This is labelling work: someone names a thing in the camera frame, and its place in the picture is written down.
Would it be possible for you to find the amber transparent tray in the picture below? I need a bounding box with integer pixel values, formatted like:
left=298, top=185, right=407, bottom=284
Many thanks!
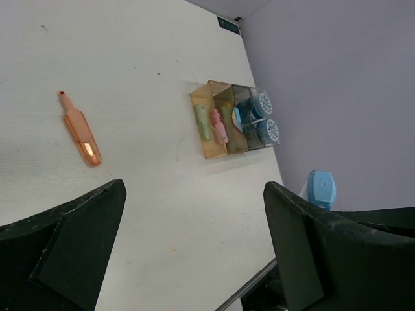
left=190, top=80, right=230, bottom=159

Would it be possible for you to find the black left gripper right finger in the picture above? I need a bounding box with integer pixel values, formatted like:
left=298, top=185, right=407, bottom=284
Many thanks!
left=263, top=182, right=414, bottom=310

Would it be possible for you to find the blue highlighter pen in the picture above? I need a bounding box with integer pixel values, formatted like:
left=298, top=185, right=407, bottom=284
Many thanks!
left=233, top=108, right=241, bottom=124

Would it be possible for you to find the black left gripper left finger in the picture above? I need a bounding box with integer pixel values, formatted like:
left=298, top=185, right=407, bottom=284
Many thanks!
left=1, top=179, right=126, bottom=310

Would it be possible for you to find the green highlighter pen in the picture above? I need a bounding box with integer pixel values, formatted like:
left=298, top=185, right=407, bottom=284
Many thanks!
left=220, top=106, right=231, bottom=126

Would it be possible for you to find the blue-lidded cleaning gel jar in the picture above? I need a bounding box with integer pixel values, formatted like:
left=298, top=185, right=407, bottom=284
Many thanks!
left=252, top=93, right=272, bottom=119

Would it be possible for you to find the grey transparent tray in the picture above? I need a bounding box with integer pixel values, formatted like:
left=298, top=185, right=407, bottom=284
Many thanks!
left=213, top=83, right=253, bottom=154

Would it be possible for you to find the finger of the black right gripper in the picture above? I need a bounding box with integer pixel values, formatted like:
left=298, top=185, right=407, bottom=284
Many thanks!
left=333, top=207, right=415, bottom=238

